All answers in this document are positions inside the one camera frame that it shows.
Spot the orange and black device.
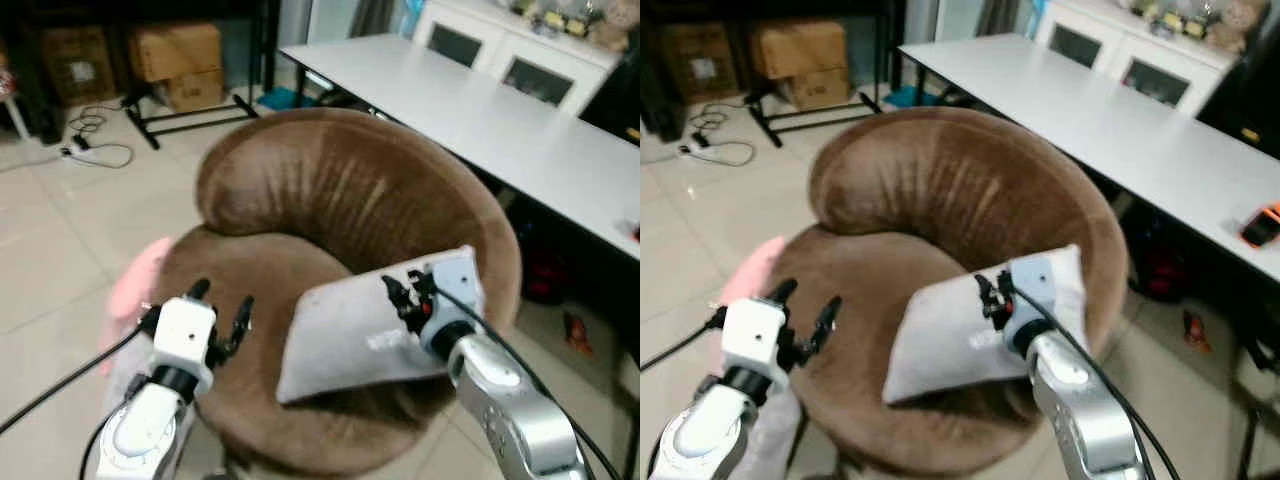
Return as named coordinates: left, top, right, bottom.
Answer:
left=1239, top=202, right=1280, bottom=250

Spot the small printed cardboard box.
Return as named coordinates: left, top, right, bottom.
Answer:
left=784, top=67, right=852, bottom=112
left=158, top=69, right=227, bottom=114

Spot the black chair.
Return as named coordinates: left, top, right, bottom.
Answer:
left=1196, top=45, right=1280, bottom=161
left=578, top=52, right=641, bottom=147

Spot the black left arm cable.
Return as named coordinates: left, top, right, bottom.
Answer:
left=640, top=306, right=729, bottom=374
left=0, top=305, right=163, bottom=437

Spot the black metal rack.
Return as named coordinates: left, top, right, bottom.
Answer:
left=120, top=0, right=283, bottom=151
left=745, top=0, right=906, bottom=149

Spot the large light cardboard box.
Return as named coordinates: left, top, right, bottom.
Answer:
left=751, top=19, right=850, bottom=82
left=129, top=22, right=224, bottom=84

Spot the red and black bag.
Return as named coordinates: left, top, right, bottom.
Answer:
left=518, top=243, right=573, bottom=303
left=1138, top=243, right=1193, bottom=303

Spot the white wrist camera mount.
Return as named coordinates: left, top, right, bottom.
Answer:
left=1004, top=254, right=1057, bottom=337
left=720, top=297, right=788, bottom=375
left=424, top=250, right=483, bottom=343
left=152, top=296, right=218, bottom=375

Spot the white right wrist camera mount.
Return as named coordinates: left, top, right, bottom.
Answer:
left=1004, top=254, right=1057, bottom=337
left=424, top=250, right=483, bottom=343

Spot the long white table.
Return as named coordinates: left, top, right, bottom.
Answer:
left=279, top=33, right=641, bottom=261
left=897, top=33, right=1280, bottom=283

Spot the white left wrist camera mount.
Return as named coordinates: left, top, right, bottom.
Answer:
left=720, top=297, right=788, bottom=375
left=152, top=296, right=218, bottom=375

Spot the orange snack packet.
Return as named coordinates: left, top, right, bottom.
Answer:
left=564, top=311, right=594, bottom=357
left=1182, top=309, right=1214, bottom=353

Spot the teal blue mat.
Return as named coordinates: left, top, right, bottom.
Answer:
left=256, top=85, right=319, bottom=112
left=884, top=85, right=939, bottom=110

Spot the white cabinet with glass doors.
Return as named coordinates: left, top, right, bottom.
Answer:
left=412, top=0, right=627, bottom=117
left=1033, top=0, right=1243, bottom=117

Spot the dark brown cardboard box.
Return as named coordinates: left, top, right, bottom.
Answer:
left=659, top=24, right=738, bottom=103
left=40, top=27, right=118, bottom=107

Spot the beige plush toy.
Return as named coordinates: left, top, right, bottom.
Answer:
left=588, top=0, right=641, bottom=53
left=1204, top=0, right=1271, bottom=54

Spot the pink plush pillow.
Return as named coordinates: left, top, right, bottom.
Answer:
left=100, top=237, right=174, bottom=377
left=717, top=236, right=787, bottom=313

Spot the black floor cable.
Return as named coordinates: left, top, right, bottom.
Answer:
left=64, top=98, right=136, bottom=170
left=684, top=98, right=757, bottom=168

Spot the grey rectangular pillow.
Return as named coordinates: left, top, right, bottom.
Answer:
left=276, top=245, right=487, bottom=405
left=882, top=244, right=1089, bottom=406

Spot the brown round velvet sofa chair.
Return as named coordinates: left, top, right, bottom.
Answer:
left=150, top=108, right=523, bottom=477
left=768, top=107, right=1131, bottom=477

